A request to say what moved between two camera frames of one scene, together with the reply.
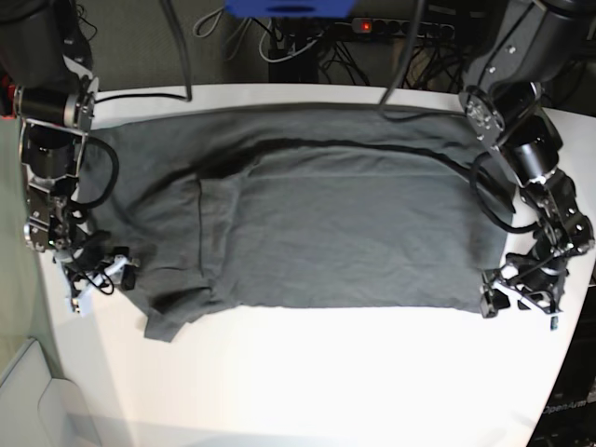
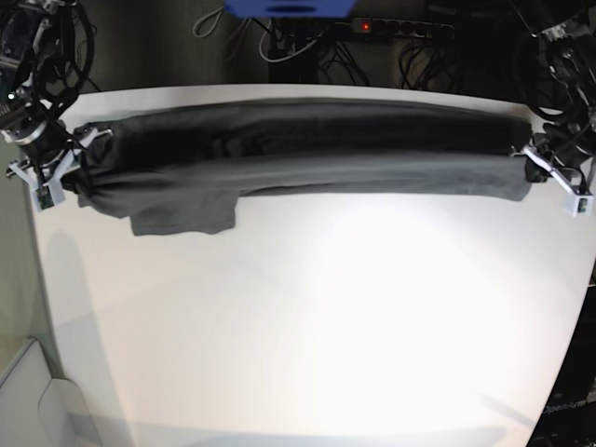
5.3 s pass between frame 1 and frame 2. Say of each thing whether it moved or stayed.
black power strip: stayed
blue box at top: stayed
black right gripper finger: moved
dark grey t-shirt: moved
